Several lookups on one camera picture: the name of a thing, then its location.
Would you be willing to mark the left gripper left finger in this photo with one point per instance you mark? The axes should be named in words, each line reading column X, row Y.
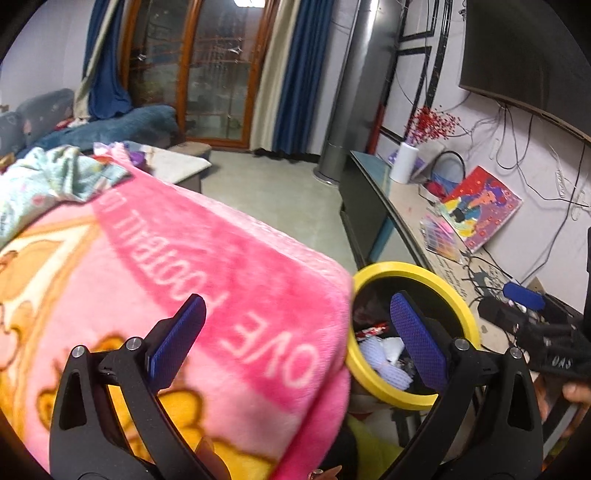
column 87, row 440

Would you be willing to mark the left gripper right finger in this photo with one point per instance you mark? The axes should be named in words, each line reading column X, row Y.
column 485, row 423

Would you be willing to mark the white foam net bundle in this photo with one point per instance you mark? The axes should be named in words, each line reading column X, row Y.
column 393, row 374

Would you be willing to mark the red snack wrapper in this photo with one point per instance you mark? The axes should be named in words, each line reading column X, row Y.
column 372, row 331

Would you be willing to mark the yellow rimmed trash bin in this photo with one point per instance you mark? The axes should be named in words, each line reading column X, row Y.
column 425, row 313

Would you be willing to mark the right hand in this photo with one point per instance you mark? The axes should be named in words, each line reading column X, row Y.
column 579, row 394

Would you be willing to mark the green left sleeve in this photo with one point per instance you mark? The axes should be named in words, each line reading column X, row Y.
column 373, row 456

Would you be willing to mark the white snack bag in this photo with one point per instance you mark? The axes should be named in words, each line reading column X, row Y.
column 393, row 348

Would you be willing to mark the colourful painting canvas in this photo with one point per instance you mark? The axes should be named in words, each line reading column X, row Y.
column 479, row 207

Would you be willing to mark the colour pencil set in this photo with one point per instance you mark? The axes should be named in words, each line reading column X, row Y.
column 440, row 239

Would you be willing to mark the pink cartoon fleece blanket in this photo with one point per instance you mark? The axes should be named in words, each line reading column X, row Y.
column 263, row 390

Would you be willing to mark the dark tv cabinet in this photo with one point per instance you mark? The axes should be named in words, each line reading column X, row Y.
column 383, row 221

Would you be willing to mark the white cylinder vase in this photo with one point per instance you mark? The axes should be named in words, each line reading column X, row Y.
column 404, row 163

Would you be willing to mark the red berry branches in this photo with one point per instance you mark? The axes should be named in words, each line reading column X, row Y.
column 429, row 124

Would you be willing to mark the light blue patterned quilt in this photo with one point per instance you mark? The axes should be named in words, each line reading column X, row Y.
column 44, row 179

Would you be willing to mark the low coffee table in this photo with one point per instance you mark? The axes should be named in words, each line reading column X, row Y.
column 182, row 165

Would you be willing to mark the black television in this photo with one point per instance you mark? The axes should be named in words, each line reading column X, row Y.
column 531, row 54

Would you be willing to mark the blue grey sofa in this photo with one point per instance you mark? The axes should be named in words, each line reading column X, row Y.
column 35, row 124

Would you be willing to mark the grey tower air conditioner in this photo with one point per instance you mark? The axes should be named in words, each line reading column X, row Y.
column 369, row 60

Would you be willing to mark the wooden glass door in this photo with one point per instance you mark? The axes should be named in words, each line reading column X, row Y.
column 202, row 58

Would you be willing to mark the dark blue curtain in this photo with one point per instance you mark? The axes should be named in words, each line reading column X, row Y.
column 303, row 75

